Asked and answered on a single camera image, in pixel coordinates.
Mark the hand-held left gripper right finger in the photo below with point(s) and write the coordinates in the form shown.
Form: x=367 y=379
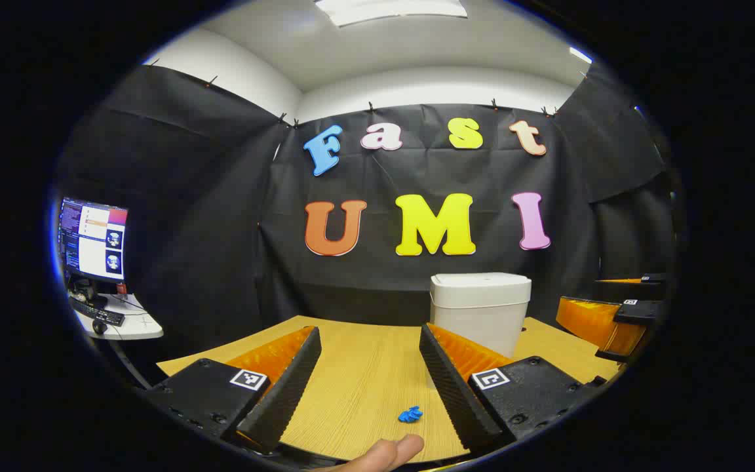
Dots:
x=453 y=387

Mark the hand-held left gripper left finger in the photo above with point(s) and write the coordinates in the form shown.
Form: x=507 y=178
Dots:
x=286 y=393

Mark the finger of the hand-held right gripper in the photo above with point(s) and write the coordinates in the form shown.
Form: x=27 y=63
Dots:
x=587 y=321
x=626 y=292

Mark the blue paper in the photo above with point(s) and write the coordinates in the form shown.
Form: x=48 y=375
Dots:
x=410 y=414

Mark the white desktop garbage bin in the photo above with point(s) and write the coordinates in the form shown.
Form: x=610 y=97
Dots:
x=482 y=308

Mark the wooden desktop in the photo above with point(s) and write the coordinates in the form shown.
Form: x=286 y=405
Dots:
x=364 y=380

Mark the white side desk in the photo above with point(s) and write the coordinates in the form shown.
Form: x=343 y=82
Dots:
x=141 y=326

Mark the black backdrop cloth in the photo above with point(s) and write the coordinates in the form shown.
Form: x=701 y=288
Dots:
x=220 y=229

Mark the black computer mouse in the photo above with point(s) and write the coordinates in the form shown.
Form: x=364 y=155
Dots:
x=99 y=326

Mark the black keyboard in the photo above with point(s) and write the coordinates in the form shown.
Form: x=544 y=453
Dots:
x=97 y=313

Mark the small ceiling light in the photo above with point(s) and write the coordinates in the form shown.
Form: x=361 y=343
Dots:
x=580 y=55

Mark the computer monitor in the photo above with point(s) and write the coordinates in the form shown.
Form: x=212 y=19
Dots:
x=92 y=239

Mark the large ceiling light panel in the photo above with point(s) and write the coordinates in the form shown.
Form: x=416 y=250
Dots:
x=390 y=12

